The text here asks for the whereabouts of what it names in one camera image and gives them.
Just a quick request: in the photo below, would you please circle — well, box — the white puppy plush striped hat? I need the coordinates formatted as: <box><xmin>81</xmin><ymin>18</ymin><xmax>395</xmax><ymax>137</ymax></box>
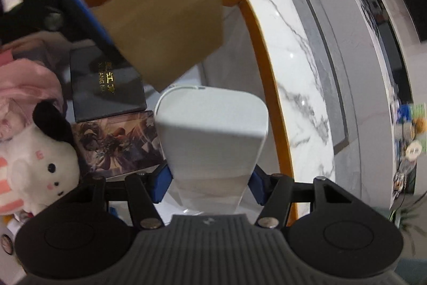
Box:
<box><xmin>1</xmin><ymin>100</ymin><xmax>80</xmax><ymax>216</ymax></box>

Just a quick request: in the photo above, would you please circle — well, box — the brown cardboard box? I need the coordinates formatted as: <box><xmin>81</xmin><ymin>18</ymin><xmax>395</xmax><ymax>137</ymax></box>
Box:
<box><xmin>95</xmin><ymin>0</ymin><xmax>223</xmax><ymax>92</ymax></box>

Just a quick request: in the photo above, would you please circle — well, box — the black gift box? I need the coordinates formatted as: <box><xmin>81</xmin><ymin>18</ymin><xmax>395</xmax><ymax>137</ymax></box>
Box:
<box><xmin>69</xmin><ymin>46</ymin><xmax>146</xmax><ymax>122</ymax></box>

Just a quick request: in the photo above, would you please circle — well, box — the pink cloth pouch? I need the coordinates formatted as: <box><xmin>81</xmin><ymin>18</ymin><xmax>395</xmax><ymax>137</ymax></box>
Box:
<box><xmin>1</xmin><ymin>33</ymin><xmax>70</xmax><ymax>142</ymax></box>

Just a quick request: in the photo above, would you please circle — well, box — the orange storage box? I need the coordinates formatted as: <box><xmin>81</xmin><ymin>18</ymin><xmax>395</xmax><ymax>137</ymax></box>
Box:
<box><xmin>83</xmin><ymin>0</ymin><xmax>293</xmax><ymax>215</ymax></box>

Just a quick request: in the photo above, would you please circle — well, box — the white rectangular box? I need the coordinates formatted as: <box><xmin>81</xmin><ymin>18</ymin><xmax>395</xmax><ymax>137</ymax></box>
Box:
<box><xmin>154</xmin><ymin>86</ymin><xmax>269</xmax><ymax>214</ymax></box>

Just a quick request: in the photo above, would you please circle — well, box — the illustrated anime card box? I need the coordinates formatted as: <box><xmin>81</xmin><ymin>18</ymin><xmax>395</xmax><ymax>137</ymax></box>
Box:
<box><xmin>72</xmin><ymin>111</ymin><xmax>164</xmax><ymax>179</ymax></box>

